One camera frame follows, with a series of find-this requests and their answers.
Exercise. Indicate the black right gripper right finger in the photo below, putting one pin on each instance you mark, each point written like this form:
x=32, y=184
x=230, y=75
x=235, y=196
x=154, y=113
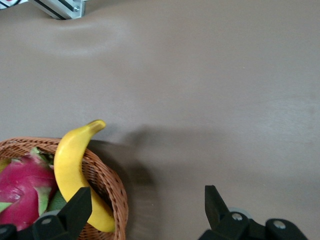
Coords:
x=220, y=215

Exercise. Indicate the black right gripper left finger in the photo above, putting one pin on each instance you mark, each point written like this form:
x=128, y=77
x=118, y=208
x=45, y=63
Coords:
x=65, y=217

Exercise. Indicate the yellow banana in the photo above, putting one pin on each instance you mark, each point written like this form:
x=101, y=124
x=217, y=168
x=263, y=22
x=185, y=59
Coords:
x=68, y=160

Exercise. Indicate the dark green avocado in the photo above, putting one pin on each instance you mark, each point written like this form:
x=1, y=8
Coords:
x=58, y=201

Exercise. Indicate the pink dragon fruit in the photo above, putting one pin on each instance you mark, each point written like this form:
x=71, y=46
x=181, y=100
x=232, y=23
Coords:
x=22, y=190

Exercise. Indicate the brown wicker basket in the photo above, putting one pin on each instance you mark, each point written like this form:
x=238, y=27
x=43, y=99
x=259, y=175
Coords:
x=107, y=180

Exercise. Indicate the brown table mat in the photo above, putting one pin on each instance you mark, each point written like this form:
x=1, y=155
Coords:
x=200, y=100

